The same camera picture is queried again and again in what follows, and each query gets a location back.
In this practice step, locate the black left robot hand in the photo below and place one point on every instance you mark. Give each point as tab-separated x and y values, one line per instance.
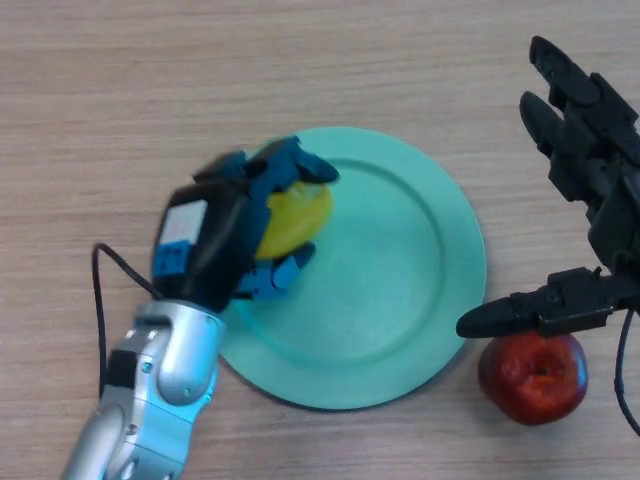
215	240

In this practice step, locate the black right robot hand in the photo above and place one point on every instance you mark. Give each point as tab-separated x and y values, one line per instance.
610	215

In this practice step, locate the yellow starfruit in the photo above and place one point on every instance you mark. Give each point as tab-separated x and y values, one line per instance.
295	220

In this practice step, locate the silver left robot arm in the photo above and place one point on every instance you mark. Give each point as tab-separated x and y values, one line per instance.
160	380

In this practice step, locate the green round plate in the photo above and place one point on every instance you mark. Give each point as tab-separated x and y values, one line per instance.
390	275

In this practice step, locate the red apple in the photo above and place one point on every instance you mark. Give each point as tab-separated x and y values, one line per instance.
532	382

